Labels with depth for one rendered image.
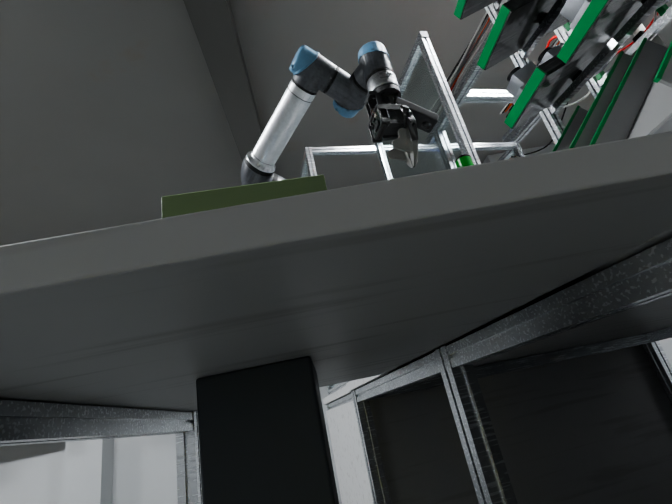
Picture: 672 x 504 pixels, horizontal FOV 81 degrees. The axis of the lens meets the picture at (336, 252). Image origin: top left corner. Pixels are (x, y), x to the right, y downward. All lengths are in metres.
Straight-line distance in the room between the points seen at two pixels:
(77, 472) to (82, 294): 3.97
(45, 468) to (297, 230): 4.41
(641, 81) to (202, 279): 0.73
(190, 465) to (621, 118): 1.08
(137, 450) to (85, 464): 0.38
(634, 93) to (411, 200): 0.61
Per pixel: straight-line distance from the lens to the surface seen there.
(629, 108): 0.77
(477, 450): 0.79
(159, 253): 0.23
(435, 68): 1.58
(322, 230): 0.21
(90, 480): 4.17
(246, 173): 1.23
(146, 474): 4.17
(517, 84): 0.86
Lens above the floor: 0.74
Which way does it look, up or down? 23 degrees up
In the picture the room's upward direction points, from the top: 12 degrees counter-clockwise
